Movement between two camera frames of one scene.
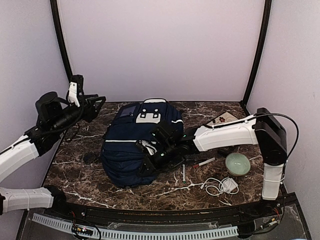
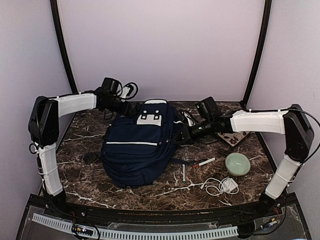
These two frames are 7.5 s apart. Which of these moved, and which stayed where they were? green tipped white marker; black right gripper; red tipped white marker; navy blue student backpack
Moved: black right gripper
Stayed: red tipped white marker; green tipped white marker; navy blue student backpack
